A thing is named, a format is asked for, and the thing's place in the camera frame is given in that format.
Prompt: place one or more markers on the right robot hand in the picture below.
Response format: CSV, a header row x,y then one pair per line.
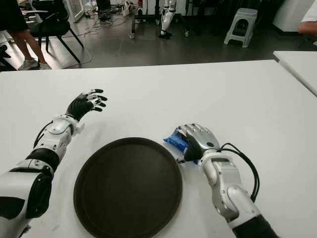
x,y
205,138

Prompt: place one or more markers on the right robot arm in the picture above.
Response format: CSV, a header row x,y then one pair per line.
x,y
227,178

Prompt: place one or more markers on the white humanoid robot leg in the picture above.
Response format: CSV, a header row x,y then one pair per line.
x,y
166,17

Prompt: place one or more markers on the black chair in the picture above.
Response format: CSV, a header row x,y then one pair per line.
x,y
50,27

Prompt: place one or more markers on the seated person in white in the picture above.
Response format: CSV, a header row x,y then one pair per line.
x,y
308,26

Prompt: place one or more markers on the round dark brown tray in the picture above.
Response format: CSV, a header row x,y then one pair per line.
x,y
127,188

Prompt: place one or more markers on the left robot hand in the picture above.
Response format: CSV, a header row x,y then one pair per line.
x,y
77,107

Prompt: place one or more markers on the white cabinet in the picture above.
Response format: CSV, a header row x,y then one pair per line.
x,y
289,15

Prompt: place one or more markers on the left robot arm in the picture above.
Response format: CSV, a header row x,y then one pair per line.
x,y
15,181

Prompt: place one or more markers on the black metal rack frame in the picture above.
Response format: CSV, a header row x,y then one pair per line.
x,y
133,22

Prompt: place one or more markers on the white plastic stool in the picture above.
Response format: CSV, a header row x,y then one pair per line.
x,y
245,13

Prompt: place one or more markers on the white framed glass panel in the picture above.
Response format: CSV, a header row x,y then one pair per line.
x,y
75,11

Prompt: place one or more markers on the blue Oreo packet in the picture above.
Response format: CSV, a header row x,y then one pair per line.
x,y
177,141

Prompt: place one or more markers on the small white bag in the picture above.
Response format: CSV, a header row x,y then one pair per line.
x,y
126,8

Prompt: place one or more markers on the standing person in black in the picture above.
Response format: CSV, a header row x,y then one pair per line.
x,y
13,15

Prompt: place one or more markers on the neighbouring white table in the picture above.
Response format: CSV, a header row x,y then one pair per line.
x,y
299,64

